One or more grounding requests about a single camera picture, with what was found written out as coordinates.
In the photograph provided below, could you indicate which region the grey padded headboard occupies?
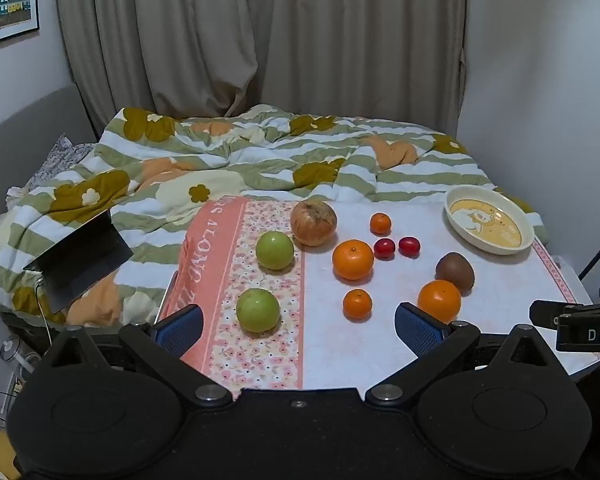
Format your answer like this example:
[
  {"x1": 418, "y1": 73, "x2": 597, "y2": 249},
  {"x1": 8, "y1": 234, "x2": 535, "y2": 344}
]
[{"x1": 0, "y1": 84, "x2": 101, "y2": 226}]

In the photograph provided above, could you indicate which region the black laptop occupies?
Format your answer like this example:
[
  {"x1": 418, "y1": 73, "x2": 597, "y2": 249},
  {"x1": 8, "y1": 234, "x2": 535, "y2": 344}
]
[{"x1": 22, "y1": 209, "x2": 133, "y2": 313}]

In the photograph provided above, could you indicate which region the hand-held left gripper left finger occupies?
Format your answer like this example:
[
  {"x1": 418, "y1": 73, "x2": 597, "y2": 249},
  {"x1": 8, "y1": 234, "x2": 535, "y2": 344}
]
[{"x1": 41, "y1": 304, "x2": 234, "y2": 407}]

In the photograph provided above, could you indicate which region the white cable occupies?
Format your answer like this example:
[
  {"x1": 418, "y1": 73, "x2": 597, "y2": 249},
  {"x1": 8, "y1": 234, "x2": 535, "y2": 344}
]
[{"x1": 34, "y1": 275, "x2": 53, "y2": 346}]

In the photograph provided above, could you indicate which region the large orange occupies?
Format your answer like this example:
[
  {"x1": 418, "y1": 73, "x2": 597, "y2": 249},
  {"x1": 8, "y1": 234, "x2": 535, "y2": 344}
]
[
  {"x1": 331, "y1": 239, "x2": 375, "y2": 281},
  {"x1": 417, "y1": 280, "x2": 462, "y2": 325}
]

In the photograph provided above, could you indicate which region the cream yellow bowl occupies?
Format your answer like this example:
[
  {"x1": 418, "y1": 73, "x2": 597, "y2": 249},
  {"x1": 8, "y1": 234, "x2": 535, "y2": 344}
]
[{"x1": 444, "y1": 185, "x2": 536, "y2": 257}]

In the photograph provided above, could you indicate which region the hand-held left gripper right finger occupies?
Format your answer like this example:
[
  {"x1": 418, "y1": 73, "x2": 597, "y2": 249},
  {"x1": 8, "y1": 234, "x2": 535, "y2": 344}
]
[{"x1": 364, "y1": 302, "x2": 562, "y2": 407}]

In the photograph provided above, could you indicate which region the grey patterned cloth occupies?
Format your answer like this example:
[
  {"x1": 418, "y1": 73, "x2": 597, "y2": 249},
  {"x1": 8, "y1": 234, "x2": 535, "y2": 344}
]
[{"x1": 27, "y1": 134, "x2": 98, "y2": 191}]

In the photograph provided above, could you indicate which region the pink floral tablecloth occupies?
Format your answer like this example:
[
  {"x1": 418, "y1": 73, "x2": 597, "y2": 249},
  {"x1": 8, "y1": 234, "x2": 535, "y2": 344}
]
[{"x1": 152, "y1": 195, "x2": 600, "y2": 391}]

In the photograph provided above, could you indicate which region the green apple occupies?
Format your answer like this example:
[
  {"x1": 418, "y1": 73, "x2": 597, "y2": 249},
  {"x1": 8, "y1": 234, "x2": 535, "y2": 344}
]
[
  {"x1": 236, "y1": 288, "x2": 281, "y2": 334},
  {"x1": 255, "y1": 231, "x2": 295, "y2": 271}
]

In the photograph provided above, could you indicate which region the green striped floral blanket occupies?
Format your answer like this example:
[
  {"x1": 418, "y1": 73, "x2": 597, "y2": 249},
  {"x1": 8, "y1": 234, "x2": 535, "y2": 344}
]
[{"x1": 0, "y1": 104, "x2": 548, "y2": 326}]

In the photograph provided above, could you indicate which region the reddish yellow apple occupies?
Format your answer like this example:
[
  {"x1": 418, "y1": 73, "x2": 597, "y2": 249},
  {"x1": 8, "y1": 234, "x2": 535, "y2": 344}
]
[{"x1": 290, "y1": 199, "x2": 338, "y2": 247}]

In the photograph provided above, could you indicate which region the beige curtain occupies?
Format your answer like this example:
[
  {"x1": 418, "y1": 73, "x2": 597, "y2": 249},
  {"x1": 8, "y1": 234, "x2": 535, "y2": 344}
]
[{"x1": 54, "y1": 0, "x2": 468, "y2": 133}]

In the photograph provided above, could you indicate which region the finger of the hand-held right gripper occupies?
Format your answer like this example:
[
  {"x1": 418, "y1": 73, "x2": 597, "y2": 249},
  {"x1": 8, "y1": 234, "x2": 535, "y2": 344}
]
[
  {"x1": 554, "y1": 302, "x2": 600, "y2": 354},
  {"x1": 529, "y1": 300, "x2": 595, "y2": 331}
]

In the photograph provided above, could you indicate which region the brown kiwi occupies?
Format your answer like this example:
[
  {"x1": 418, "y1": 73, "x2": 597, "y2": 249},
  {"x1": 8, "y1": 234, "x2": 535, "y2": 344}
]
[{"x1": 434, "y1": 253, "x2": 476, "y2": 293}]

